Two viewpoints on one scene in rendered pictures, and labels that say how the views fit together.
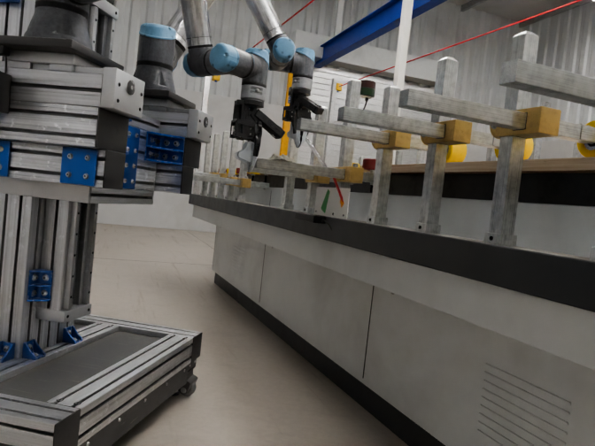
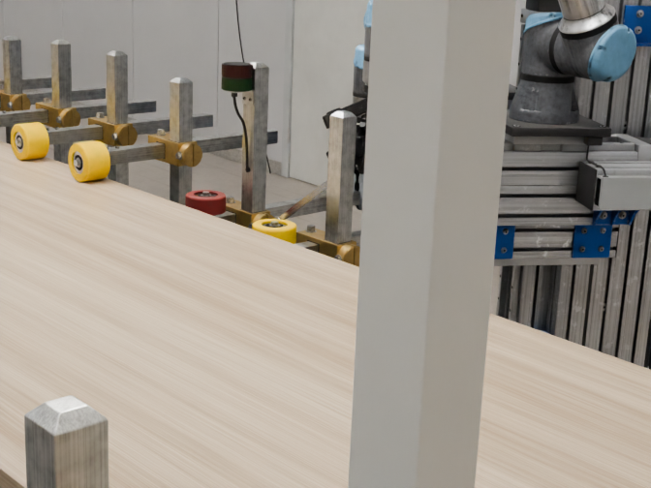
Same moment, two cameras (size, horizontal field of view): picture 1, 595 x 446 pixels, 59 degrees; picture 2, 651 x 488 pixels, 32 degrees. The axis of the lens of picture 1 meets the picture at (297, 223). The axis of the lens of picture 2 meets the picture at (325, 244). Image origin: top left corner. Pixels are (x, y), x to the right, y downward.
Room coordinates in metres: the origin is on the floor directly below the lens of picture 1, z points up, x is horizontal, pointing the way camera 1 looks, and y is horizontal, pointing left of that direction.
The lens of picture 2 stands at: (3.88, -0.79, 1.44)
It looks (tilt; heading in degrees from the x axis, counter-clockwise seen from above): 16 degrees down; 159
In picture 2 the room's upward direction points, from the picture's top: 2 degrees clockwise
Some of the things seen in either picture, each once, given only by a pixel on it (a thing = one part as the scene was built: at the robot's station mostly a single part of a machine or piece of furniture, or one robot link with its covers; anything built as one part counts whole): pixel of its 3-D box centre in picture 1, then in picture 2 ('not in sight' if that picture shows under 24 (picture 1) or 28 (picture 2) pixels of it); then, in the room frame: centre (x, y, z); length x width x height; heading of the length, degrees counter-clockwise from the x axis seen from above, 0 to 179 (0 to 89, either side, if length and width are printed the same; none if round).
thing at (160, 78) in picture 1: (153, 80); (545, 96); (1.77, 0.53, 1.09); 0.15 x 0.15 x 0.10
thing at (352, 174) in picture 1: (347, 174); (244, 220); (1.76, -0.15, 0.85); 0.13 x 0.06 x 0.05; 22
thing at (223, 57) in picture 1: (227, 60); not in sight; (1.55, 0.25, 1.12); 0.11 x 0.11 x 0.08; 51
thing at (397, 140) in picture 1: (390, 140); (174, 150); (1.53, -0.24, 0.95); 0.13 x 0.06 x 0.05; 22
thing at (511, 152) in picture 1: (511, 150); (63, 137); (1.09, -0.42, 0.89); 0.03 x 0.03 x 0.48; 22
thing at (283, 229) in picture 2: not in sight; (273, 252); (2.02, -0.17, 0.85); 0.08 x 0.08 x 0.11
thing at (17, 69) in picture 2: not in sight; (15, 128); (0.86, -0.51, 0.88); 0.03 x 0.03 x 0.48; 22
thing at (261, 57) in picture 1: (255, 68); (371, 71); (1.61, 0.18, 1.13); 0.09 x 0.08 x 0.11; 141
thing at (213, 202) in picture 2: (373, 175); (205, 220); (1.78, -0.24, 0.85); 0.08 x 0.08 x 0.11
